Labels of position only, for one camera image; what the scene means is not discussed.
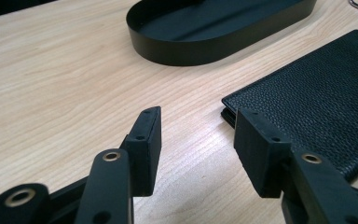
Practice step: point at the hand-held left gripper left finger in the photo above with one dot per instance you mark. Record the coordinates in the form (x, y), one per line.
(144, 155)

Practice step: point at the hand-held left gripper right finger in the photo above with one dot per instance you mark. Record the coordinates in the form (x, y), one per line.
(256, 155)

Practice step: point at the black key rack with oval tray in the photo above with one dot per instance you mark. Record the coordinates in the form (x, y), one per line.
(199, 43)

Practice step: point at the black leather wallet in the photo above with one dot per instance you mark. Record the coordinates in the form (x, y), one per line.
(323, 102)

